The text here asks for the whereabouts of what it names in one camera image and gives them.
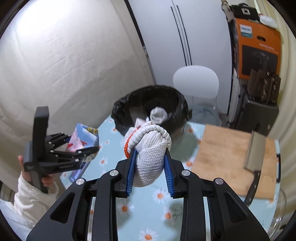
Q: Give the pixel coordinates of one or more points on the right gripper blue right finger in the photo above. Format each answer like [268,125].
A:
[169,173]

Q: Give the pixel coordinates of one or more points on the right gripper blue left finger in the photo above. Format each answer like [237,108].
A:
[131,171]

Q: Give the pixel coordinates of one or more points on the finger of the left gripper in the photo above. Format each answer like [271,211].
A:
[80,155]
[58,139]

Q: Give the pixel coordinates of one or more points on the pink cartoon snack bag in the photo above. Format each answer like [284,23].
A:
[83,137]

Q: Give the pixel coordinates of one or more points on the white knitted work glove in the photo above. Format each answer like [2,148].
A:
[151,142]

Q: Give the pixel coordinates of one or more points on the white tissue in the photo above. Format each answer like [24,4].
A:
[158,115]

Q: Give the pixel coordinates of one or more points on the white left sleeve forearm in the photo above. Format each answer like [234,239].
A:
[29,205]

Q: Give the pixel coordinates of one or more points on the black-lined trash bin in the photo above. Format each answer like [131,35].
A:
[140,103]

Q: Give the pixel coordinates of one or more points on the daisy print tablecloth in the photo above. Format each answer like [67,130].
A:
[150,213]

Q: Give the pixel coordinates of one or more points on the bamboo cutting board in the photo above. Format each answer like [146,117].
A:
[222,153]

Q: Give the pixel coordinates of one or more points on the white chair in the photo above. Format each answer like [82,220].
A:
[199,82]

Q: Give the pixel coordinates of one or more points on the black suitcase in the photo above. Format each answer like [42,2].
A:
[254,116]

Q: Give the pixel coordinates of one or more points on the glass bowl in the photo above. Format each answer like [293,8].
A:
[274,229]

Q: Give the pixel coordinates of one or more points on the brown leather bag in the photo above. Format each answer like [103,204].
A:
[264,86]

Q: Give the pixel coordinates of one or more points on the white refrigerator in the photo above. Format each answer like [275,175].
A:
[183,33]

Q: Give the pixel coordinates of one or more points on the orange Philips box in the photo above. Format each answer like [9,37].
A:
[255,47]

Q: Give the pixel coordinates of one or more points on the steel cleaver black handle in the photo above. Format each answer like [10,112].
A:
[253,163]

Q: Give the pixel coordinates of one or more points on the black camera bag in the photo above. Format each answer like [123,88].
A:
[244,11]

